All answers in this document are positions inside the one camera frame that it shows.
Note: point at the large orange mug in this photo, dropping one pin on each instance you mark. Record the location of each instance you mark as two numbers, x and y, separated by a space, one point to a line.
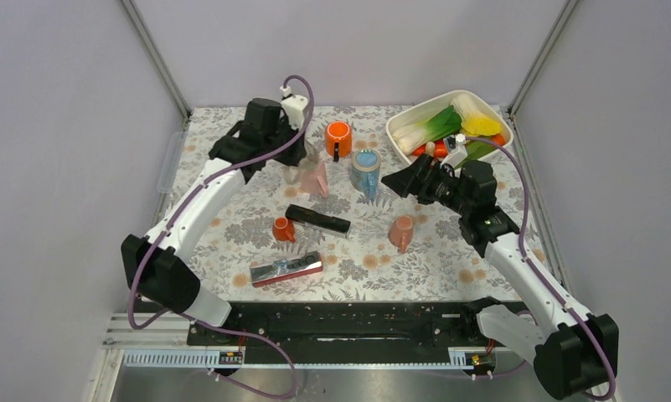
338 140

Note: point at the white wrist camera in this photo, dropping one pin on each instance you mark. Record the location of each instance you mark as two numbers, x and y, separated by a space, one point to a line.
456 151
294 106

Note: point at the silver red stapler box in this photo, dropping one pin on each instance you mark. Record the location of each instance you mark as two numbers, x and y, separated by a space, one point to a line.
286 269

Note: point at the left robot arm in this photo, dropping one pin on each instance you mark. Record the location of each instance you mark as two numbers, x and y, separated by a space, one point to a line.
156 264

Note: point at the small orange cup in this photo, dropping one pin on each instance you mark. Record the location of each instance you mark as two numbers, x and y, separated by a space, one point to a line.
283 230

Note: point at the black rectangular box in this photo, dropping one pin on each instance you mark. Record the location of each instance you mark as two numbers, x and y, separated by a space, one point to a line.
326 223

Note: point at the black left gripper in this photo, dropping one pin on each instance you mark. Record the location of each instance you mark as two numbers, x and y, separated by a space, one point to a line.
297 153

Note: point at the yellow toy cabbage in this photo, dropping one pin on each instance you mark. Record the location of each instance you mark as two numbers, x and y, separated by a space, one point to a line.
475 123

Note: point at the salmon pink printed mug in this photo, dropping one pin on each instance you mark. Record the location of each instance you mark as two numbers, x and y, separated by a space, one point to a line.
401 232

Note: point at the white plastic basin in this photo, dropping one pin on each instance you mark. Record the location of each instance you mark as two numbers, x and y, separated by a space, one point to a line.
429 108

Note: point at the orange toy carrot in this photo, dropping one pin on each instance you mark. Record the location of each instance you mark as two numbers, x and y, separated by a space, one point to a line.
436 149

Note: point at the floral tablecloth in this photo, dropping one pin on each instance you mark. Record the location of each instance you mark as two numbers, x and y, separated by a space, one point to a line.
438 265

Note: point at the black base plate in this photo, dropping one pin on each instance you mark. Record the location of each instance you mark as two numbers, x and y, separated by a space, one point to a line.
348 333

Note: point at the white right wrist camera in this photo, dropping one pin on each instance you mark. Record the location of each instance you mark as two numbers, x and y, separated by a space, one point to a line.
456 151

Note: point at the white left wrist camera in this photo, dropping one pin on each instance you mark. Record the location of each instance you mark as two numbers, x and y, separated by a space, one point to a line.
294 106

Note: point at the wooden toy mushroom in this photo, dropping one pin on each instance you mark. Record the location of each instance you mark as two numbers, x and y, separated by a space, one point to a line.
430 149

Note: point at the light pink mug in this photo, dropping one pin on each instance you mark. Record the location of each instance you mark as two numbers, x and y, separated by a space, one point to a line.
314 180

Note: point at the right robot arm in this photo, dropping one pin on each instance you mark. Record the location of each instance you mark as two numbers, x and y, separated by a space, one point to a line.
570 349

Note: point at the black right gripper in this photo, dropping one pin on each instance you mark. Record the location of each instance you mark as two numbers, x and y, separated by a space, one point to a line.
417 178

